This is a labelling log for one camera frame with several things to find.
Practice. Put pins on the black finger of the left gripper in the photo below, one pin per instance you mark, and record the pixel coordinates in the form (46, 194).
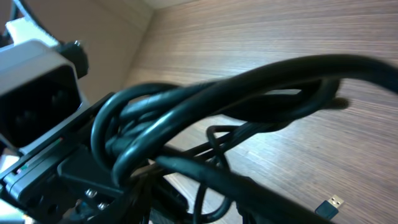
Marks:
(148, 200)

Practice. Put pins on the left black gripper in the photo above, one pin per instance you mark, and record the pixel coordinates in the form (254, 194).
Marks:
(67, 178)

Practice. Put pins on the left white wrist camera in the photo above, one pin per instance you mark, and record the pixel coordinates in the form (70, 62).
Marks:
(40, 93)

